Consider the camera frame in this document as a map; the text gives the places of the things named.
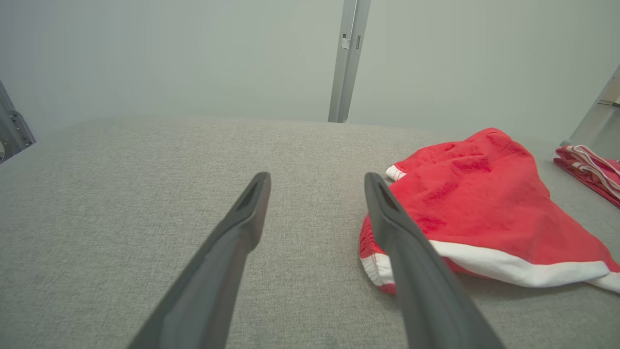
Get aluminium frame post with clip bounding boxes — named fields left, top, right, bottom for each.
left=328, top=0, right=372, bottom=124

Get red jersey shirt white sleeves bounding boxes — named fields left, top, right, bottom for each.
left=554, top=144, right=620, bottom=209

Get grey metal bracket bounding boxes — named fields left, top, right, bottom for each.
left=0, top=80, right=37, bottom=165

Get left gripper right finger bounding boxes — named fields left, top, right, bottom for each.
left=364, top=172, right=505, bottom=349

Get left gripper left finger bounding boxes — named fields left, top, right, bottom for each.
left=127, top=172, right=272, bottom=349

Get red white shorts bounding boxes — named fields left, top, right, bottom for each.
left=359, top=127, right=620, bottom=295

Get grey slanted support pole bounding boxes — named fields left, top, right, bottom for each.
left=560, top=65, right=620, bottom=146

